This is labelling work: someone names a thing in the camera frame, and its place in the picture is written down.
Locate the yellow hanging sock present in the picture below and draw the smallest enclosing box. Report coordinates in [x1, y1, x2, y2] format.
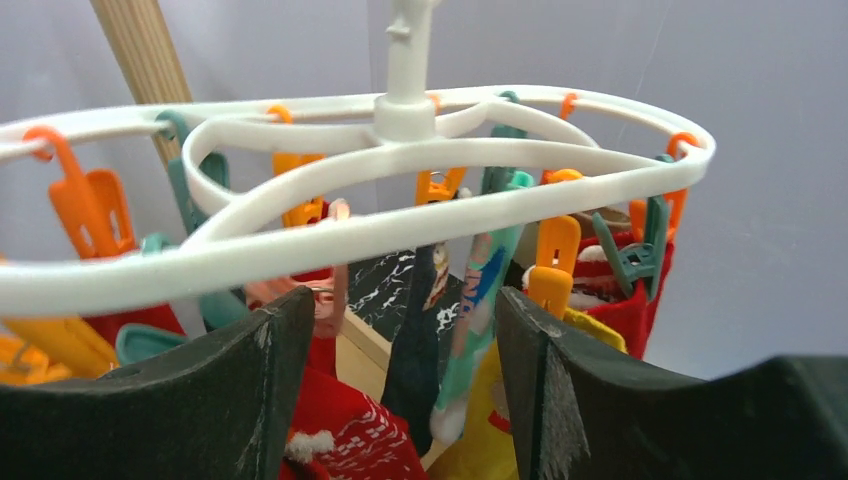
[427, 307, 627, 480]

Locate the wooden clothes rack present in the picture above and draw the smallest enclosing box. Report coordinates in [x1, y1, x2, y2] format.
[89, 0, 195, 167]

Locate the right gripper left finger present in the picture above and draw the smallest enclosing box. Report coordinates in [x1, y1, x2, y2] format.
[1, 287, 314, 479]

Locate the red santa hanging sock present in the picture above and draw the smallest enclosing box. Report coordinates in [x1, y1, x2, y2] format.
[278, 337, 428, 479]

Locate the teal hanging sock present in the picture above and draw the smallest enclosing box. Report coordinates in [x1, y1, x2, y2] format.
[430, 225, 523, 445]

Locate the navy hanging sock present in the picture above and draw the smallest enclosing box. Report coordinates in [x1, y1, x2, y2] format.
[380, 243, 449, 457]

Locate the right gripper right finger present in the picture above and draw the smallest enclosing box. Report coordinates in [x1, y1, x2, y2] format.
[496, 287, 847, 479]

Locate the long red hanging sock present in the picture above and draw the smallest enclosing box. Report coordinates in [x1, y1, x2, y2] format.
[83, 304, 184, 346]

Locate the white sock hanger with clips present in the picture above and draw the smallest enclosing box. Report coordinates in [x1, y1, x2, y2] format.
[1, 1, 721, 373]

